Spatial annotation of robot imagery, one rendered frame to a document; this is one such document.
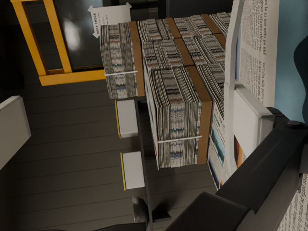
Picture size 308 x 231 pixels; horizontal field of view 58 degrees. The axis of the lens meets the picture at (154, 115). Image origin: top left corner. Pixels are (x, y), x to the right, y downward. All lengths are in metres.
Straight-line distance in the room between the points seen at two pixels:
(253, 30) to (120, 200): 3.75
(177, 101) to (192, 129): 0.15
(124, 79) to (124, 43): 0.23
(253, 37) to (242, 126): 0.11
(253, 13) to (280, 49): 0.06
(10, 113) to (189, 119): 1.02
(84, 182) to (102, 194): 0.29
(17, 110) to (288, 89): 0.17
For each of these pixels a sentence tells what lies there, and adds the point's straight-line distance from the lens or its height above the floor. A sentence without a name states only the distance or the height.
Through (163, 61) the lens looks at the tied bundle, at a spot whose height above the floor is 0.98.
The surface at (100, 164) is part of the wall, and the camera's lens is 3.96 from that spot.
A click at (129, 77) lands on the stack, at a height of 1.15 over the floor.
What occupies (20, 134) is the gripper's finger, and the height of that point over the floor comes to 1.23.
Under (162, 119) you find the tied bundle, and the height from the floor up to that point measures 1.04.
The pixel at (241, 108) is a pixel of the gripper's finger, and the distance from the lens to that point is 0.16.
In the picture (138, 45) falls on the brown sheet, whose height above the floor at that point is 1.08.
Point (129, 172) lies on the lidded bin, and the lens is 3.29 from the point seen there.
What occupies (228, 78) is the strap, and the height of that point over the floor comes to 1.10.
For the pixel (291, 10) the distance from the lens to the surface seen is 0.19.
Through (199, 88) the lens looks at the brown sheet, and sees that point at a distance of 1.19.
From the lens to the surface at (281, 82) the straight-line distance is 0.20.
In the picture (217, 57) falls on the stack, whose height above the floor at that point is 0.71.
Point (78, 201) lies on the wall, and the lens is 4.01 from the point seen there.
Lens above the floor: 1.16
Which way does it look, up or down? 4 degrees down
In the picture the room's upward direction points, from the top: 97 degrees counter-clockwise
